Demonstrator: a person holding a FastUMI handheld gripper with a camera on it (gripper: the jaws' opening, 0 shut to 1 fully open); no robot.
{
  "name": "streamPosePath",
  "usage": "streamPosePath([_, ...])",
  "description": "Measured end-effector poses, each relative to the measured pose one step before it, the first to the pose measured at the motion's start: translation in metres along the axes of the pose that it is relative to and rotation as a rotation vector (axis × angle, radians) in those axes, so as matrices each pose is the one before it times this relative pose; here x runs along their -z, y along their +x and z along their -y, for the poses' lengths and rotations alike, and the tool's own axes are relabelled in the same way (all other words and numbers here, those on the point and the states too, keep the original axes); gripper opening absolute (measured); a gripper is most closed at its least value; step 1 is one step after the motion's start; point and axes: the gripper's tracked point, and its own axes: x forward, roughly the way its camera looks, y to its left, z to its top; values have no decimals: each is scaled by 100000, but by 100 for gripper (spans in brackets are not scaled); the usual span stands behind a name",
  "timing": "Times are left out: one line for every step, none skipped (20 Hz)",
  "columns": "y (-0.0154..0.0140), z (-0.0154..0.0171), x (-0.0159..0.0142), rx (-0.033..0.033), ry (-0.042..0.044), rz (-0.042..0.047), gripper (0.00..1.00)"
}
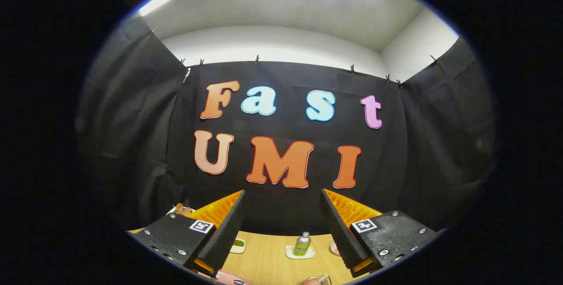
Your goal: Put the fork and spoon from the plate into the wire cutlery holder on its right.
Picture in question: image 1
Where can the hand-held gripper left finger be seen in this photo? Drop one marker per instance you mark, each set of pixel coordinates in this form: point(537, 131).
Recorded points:
point(222, 236)

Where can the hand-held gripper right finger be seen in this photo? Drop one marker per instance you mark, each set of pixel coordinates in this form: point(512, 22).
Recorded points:
point(341, 232)

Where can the white oval food plate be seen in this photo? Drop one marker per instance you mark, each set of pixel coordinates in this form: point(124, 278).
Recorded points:
point(335, 249)

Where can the white divided bean dish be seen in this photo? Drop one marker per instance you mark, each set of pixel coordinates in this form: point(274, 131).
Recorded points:
point(238, 245)

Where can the pink round plate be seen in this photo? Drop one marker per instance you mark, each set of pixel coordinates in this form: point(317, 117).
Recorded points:
point(226, 276)

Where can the green soda bottle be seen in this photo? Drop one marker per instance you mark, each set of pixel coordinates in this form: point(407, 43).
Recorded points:
point(302, 245)

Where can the brown toast slices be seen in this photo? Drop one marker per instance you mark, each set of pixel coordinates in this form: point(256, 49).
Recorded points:
point(179, 208)

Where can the white square coaster dish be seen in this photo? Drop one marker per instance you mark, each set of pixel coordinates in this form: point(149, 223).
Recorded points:
point(290, 254)

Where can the row of small black clips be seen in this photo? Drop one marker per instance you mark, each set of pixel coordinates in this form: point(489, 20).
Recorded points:
point(257, 59)

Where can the ceiling light panel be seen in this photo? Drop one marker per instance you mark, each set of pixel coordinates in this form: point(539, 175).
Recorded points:
point(155, 2)

